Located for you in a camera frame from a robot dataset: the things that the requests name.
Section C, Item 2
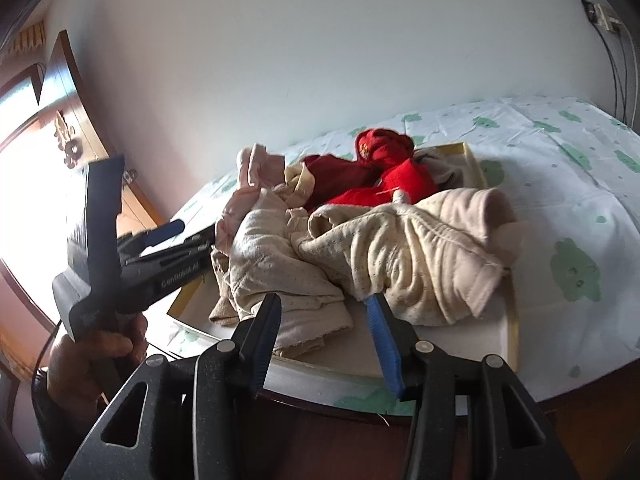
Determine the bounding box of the wall socket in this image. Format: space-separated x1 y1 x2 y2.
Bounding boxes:
581 0 621 33

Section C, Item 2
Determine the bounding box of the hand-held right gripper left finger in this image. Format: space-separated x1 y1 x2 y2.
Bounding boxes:
62 293 282 480

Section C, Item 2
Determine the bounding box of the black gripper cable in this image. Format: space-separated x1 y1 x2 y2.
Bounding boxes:
31 319 65 413

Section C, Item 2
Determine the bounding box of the black wall cable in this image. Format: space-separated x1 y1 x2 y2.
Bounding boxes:
597 30 629 122

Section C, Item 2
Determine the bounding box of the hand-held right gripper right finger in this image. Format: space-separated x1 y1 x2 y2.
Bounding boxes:
364 292 581 480

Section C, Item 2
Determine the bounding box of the dark red underwear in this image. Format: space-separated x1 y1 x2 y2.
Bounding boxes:
299 154 382 212

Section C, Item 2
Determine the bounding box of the gold door decoration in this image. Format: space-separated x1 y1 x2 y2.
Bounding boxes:
52 110 85 168

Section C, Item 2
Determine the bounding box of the wooden door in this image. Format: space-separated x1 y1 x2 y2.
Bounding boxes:
37 29 171 241

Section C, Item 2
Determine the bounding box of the white green-printed tablecloth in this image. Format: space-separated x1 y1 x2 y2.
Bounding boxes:
165 95 640 416

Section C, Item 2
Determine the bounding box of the bright red underwear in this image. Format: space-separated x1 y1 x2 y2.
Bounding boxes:
324 157 441 209

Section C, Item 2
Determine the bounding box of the person's left hand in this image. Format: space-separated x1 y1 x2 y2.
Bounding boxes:
46 311 149 412

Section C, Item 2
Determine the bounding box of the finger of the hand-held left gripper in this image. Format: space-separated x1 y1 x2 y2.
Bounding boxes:
119 219 187 257
122 236 217 267

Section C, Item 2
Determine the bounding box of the yellow curtain valance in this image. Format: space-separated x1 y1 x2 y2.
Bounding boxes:
6 22 47 55

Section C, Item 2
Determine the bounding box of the red embroidered underwear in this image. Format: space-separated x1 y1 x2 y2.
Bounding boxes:
354 128 416 169

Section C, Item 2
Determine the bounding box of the white tray with gold rim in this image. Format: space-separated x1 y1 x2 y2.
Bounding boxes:
166 141 521 379

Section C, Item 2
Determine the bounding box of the transom window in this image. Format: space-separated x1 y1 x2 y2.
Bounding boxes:
0 79 42 128

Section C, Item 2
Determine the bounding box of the person's left forearm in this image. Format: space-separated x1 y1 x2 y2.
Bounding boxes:
29 394 103 480

